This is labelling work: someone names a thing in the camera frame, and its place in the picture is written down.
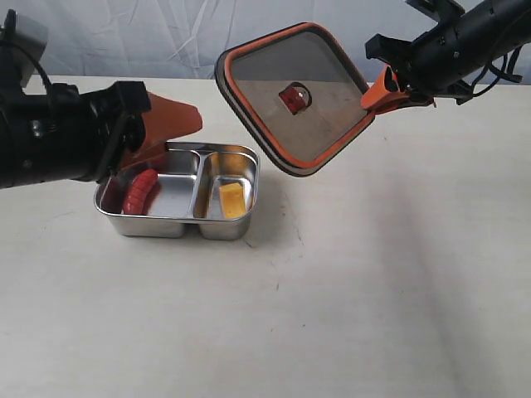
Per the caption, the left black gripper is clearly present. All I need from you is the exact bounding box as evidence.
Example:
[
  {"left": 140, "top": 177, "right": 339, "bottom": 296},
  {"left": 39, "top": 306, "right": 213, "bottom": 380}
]
[{"left": 61, "top": 80, "right": 202, "bottom": 182}]

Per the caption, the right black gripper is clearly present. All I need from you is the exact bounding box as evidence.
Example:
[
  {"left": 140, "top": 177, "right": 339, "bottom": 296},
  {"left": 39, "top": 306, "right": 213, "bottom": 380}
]
[{"left": 361, "top": 12, "right": 494, "bottom": 114}]

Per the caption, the red toy sausage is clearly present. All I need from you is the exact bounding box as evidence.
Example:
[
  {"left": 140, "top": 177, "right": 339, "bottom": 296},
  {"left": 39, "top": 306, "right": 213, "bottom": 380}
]
[{"left": 122, "top": 169, "right": 158, "bottom": 216}]

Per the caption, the dark transparent lid orange seal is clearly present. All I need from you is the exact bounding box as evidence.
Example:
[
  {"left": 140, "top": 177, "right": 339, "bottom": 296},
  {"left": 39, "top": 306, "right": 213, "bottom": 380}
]
[{"left": 215, "top": 22, "right": 375, "bottom": 177}]

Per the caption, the yellow toy cheese wedge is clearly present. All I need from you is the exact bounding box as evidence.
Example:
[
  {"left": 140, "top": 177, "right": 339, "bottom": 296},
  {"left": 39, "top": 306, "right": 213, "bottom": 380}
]
[{"left": 219, "top": 182, "right": 246, "bottom": 219}]

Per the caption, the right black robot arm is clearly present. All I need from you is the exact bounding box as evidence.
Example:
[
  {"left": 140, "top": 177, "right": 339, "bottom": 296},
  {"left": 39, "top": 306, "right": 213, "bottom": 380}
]
[{"left": 361, "top": 0, "right": 530, "bottom": 114}]

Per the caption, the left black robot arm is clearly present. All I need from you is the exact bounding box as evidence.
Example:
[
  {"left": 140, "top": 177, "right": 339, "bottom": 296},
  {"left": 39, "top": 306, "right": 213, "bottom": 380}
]
[{"left": 1, "top": 80, "right": 202, "bottom": 188}]

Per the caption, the stainless steel lunch box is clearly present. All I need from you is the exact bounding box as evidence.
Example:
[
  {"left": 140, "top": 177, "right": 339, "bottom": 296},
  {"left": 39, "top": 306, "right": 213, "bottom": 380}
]
[{"left": 94, "top": 142, "right": 260, "bottom": 240}]

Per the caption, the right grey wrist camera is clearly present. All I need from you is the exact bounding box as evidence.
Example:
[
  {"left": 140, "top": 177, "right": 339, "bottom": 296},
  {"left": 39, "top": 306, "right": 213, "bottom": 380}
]
[{"left": 405, "top": 0, "right": 465, "bottom": 23}]

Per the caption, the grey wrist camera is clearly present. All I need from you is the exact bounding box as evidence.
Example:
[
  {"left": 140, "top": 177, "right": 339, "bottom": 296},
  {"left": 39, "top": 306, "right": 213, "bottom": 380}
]
[
  {"left": 1, "top": 9, "right": 48, "bottom": 88},
  {"left": 405, "top": 0, "right": 465, "bottom": 23}
]

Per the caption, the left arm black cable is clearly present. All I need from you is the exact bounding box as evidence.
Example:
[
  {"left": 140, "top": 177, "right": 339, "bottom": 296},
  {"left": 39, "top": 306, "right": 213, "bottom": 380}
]
[{"left": 7, "top": 41, "right": 59, "bottom": 133}]

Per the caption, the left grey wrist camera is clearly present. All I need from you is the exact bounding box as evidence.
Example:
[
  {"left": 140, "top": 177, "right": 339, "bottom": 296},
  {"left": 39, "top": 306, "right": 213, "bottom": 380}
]
[{"left": 1, "top": 9, "right": 48, "bottom": 88}]

